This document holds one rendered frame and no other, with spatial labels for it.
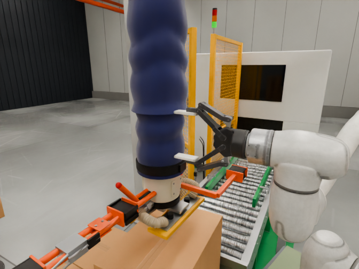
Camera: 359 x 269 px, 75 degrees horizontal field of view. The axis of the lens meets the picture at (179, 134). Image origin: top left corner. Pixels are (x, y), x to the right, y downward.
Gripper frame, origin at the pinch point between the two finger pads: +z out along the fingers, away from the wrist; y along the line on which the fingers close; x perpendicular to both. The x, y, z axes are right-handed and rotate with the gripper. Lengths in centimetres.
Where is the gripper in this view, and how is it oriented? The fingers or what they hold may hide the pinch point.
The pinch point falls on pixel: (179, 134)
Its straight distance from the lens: 69.6
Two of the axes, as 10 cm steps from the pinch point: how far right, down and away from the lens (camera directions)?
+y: 0.0, 9.6, 2.8
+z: -8.8, -1.3, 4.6
